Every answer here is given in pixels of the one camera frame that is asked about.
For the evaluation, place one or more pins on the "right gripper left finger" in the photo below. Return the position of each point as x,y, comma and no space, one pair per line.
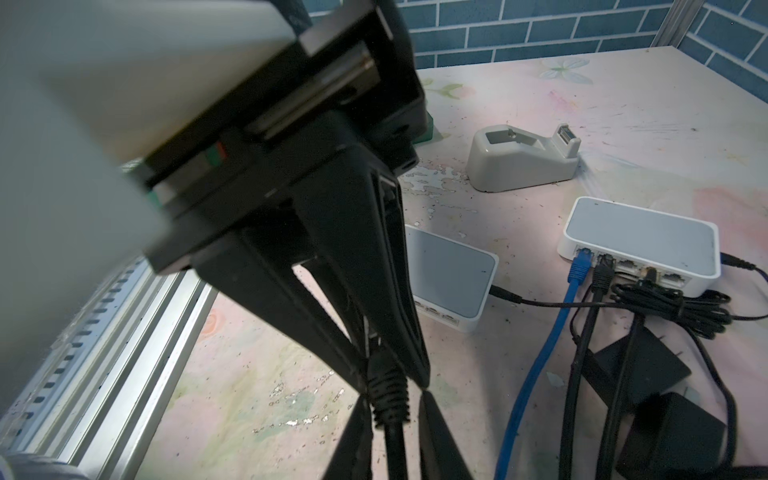
352,456

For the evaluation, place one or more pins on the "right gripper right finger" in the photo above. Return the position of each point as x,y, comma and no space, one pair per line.
439,455

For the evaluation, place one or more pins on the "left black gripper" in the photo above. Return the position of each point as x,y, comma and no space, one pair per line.
349,80

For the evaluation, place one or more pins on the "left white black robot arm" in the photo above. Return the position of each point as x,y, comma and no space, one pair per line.
88,90

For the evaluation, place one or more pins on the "lavender mug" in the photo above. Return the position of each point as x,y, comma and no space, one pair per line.
25,466

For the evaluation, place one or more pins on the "green network switch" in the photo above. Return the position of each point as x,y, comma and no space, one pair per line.
427,134

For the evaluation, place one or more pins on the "aluminium frame rail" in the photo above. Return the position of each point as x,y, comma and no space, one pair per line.
99,396

